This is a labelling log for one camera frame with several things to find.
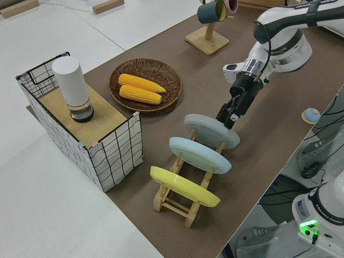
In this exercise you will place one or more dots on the yellow plate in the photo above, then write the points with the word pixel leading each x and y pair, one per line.
pixel 182 186

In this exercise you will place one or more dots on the wooden plate rack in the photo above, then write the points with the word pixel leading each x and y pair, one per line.
pixel 174 208

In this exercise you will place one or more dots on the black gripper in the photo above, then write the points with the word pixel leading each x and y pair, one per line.
pixel 246 94

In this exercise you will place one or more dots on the gray plate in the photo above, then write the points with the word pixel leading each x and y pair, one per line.
pixel 209 130

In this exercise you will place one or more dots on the yellow corn cob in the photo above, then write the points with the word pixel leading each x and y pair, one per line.
pixel 139 95
pixel 139 82

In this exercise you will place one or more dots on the white cylinder bottle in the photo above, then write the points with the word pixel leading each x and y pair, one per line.
pixel 71 80

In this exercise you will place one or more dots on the blue bell with wooden base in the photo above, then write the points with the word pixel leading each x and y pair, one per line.
pixel 310 115

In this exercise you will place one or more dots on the dark blue mug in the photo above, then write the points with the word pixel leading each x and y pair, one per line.
pixel 208 12

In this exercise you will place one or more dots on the brown table mat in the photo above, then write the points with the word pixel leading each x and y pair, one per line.
pixel 268 134

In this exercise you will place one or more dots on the pink mug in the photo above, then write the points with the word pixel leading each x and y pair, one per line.
pixel 232 5

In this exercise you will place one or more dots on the wooden mug tree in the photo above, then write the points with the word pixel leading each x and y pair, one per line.
pixel 207 43

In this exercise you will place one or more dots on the long wooden block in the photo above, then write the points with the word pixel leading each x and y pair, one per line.
pixel 18 8

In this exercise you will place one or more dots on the white toaster oven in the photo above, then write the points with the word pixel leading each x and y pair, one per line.
pixel 334 29

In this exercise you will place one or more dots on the short wooden block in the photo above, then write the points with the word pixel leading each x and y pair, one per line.
pixel 107 6

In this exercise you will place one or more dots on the brown wicker basket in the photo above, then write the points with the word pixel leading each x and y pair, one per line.
pixel 172 78

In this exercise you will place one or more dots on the light blue plate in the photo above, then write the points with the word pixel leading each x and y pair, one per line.
pixel 199 154

